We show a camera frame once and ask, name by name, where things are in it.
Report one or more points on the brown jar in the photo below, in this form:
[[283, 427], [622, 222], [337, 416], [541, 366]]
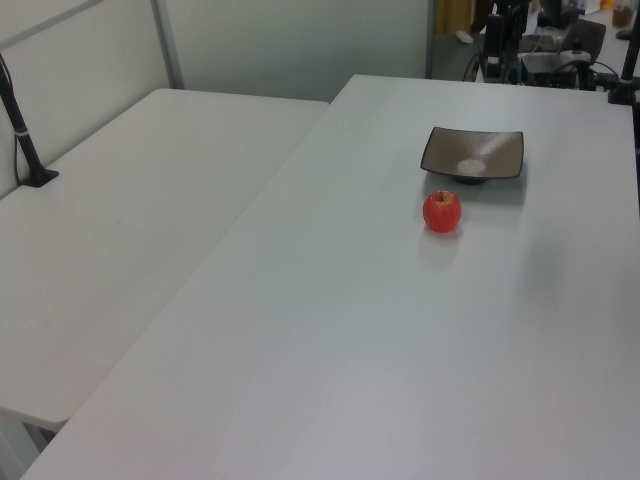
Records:
[[622, 17]]

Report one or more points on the black camera stand pole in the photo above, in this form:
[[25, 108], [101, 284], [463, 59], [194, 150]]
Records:
[[25, 145]]

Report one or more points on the red apple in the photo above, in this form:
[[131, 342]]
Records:
[[442, 215]]

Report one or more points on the black office chair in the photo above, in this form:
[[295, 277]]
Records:
[[589, 37]]

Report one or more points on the black clamp stand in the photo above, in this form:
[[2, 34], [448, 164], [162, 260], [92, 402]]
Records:
[[627, 65]]

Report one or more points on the black equipment box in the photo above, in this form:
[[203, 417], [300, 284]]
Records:
[[550, 70]]

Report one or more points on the black cylindrical stand pole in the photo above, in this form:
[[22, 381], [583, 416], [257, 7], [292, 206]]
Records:
[[494, 42]]

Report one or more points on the white flat device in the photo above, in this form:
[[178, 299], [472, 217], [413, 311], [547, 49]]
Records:
[[463, 36]]

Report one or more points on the yellow panel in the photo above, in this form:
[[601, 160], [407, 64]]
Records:
[[452, 15]]

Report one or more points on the grey metal partition post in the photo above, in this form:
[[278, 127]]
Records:
[[167, 45]]

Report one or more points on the square brown ceramic plate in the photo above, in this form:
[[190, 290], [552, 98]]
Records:
[[465, 150]]

